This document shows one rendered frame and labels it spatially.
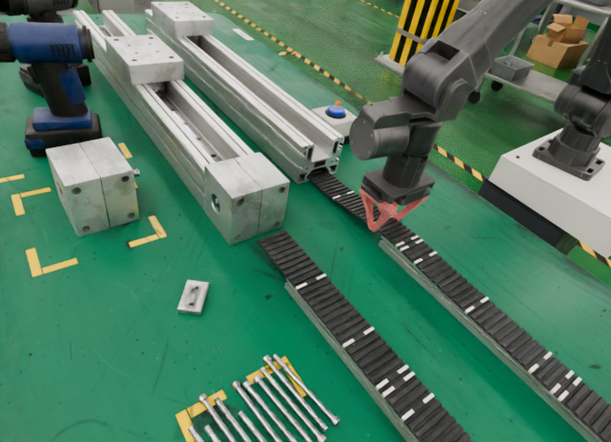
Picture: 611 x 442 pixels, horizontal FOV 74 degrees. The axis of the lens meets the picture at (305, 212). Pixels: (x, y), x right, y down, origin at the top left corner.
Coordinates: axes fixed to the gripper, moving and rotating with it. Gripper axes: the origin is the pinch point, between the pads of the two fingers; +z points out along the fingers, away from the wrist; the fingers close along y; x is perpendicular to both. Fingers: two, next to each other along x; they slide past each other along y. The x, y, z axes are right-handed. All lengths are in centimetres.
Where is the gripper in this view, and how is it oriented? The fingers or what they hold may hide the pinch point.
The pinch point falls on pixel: (384, 221)
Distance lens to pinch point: 70.1
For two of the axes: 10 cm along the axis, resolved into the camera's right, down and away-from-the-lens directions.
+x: 5.8, 5.9, -5.6
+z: -1.5, 7.6, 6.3
